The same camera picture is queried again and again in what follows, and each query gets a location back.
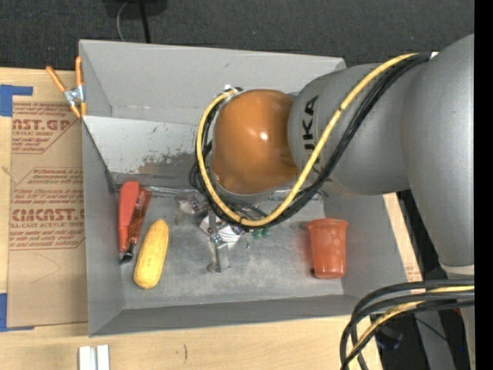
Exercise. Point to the orange-red plastic cup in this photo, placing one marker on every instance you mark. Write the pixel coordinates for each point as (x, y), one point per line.
(328, 247)

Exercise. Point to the clear glass cup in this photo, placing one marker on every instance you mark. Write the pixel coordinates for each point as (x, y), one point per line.
(186, 208)

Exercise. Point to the yellow toy corn cob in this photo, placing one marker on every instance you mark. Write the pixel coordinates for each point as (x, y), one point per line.
(152, 254)

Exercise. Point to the brown cardboard board red print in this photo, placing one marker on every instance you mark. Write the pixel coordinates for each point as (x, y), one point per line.
(42, 191)

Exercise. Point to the red hand tool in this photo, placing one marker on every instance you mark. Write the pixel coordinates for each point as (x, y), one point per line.
(128, 214)

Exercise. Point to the grey metal bin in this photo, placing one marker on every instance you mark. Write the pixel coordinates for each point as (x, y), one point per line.
(262, 276)

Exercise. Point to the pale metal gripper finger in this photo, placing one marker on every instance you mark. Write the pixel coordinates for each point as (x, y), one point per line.
(218, 254)

